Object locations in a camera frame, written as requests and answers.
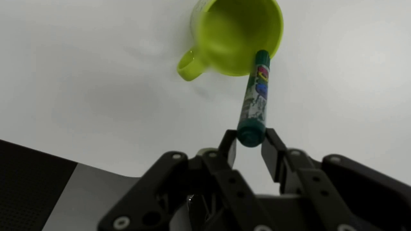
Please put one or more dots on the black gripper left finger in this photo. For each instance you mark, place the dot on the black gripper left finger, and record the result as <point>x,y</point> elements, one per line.
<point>170,193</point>

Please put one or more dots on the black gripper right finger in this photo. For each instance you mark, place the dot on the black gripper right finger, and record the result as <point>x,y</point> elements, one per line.
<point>363,193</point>

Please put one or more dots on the green marker pen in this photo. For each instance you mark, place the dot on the green marker pen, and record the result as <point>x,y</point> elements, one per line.
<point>255,103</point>

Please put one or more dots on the lime green printed cup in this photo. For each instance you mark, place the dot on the lime green printed cup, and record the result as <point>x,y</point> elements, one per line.
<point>231,34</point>

